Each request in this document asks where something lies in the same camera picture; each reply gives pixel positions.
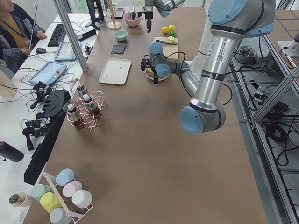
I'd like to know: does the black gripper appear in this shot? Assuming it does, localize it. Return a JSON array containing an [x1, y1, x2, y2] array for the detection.
[[137, 11, 158, 84]]

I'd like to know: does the plain bread slice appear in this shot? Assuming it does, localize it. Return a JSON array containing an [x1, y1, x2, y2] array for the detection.
[[146, 68, 154, 76]]

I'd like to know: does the white round plate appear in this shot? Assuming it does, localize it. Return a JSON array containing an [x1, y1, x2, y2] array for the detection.
[[146, 74, 169, 81]]

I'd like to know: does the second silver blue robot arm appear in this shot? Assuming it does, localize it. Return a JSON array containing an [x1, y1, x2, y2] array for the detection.
[[141, 0, 276, 134]]

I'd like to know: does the second robot arm gripper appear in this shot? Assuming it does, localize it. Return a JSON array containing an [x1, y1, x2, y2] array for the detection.
[[141, 55, 158, 76]]

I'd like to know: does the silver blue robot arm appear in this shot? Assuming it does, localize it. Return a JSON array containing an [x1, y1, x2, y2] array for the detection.
[[137, 0, 185, 21]]

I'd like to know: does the cream rabbit tray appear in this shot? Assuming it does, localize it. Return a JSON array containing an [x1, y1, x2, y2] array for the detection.
[[99, 58, 132, 85]]

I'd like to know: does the wooden cutting board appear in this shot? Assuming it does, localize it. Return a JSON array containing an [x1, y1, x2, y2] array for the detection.
[[153, 37, 179, 60]]

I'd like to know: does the half lemon slice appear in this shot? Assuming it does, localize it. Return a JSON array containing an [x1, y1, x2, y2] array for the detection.
[[168, 36, 175, 42]]

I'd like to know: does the yellow lemon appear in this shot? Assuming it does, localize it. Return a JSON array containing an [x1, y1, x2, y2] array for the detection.
[[168, 24, 176, 32], [161, 26, 169, 34]]

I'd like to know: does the green lime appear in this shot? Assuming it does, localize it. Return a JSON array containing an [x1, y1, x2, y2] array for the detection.
[[170, 31, 176, 37]]

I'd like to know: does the green bowl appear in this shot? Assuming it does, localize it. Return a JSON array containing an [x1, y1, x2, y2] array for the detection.
[[114, 30, 128, 42]]

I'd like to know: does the grey folded cloth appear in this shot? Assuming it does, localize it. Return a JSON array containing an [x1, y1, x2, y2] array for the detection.
[[111, 45, 126, 54]]

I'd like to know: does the metal scoop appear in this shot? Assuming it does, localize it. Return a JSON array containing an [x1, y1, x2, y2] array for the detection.
[[130, 5, 137, 20]]

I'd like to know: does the pink bowl with ice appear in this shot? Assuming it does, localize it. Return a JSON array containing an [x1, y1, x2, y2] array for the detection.
[[123, 12, 142, 27]]

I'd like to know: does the wooden mug stand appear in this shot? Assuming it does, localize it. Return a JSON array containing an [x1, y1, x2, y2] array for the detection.
[[106, 0, 121, 30]]

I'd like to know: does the blue teach pendant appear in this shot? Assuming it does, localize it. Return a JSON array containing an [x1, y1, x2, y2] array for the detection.
[[28, 61, 67, 86], [54, 42, 77, 62]]

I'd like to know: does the black keyboard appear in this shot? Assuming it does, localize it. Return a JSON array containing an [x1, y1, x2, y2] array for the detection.
[[47, 24, 66, 47]]

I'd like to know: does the tea bottle white cap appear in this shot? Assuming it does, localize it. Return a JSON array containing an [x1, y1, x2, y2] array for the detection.
[[67, 104, 80, 121]]

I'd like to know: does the computer mouse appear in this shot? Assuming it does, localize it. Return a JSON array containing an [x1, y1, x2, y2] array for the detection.
[[36, 47, 47, 54]]

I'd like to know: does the seated person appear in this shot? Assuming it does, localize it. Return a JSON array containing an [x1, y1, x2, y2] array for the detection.
[[0, 0, 47, 73]]

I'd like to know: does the blue cup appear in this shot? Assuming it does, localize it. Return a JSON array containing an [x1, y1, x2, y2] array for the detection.
[[56, 168, 75, 186]]

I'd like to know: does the pink cup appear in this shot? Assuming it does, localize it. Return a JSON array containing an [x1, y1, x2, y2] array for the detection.
[[62, 180, 82, 198]]

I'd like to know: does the white cup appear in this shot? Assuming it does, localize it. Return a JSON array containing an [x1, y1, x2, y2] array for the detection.
[[71, 190, 92, 208]]

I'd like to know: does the black water bottle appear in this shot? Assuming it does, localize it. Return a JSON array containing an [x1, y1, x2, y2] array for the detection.
[[0, 141, 24, 162]]

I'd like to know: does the green cup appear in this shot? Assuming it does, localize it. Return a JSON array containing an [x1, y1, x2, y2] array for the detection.
[[31, 184, 53, 201]]

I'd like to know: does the yellow cup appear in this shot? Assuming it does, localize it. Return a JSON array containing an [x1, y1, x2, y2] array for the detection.
[[40, 192, 62, 214]]

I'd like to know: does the white cup rack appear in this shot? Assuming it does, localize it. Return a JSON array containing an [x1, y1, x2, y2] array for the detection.
[[43, 172, 94, 224]]

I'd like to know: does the grey cup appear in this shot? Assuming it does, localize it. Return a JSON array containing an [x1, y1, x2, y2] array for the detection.
[[50, 208, 71, 224]]

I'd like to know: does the paper cup with metal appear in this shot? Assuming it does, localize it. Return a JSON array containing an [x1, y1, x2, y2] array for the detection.
[[9, 192, 32, 207]]

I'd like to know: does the copper wire bottle rack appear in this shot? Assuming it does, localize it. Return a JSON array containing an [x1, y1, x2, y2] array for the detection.
[[66, 78, 107, 131]]

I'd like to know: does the aluminium frame post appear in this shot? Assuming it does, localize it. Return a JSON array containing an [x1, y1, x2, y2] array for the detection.
[[53, 0, 87, 72]]

